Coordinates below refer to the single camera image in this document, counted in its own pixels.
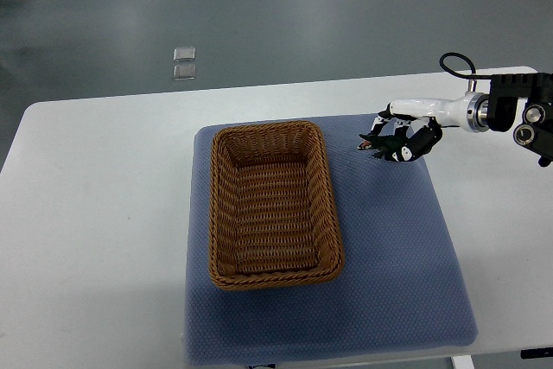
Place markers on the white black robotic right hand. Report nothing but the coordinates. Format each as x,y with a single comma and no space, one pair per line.
420,122

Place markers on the dark green toy crocodile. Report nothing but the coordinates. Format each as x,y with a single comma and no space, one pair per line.
382,145

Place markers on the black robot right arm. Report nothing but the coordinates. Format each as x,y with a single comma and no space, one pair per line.
519,102

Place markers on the brown wicker basket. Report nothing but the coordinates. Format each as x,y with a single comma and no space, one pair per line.
273,221

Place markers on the blue quilted mat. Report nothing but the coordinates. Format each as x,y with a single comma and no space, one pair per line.
400,288

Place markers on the lower metal floor plate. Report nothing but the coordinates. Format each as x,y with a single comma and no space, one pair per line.
184,72

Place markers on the metal floor plate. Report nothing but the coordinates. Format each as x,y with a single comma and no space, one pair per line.
184,72
184,54

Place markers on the upper metal floor plate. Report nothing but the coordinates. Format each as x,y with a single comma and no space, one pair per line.
184,54

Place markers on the black table control panel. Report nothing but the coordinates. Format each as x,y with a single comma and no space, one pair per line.
537,353

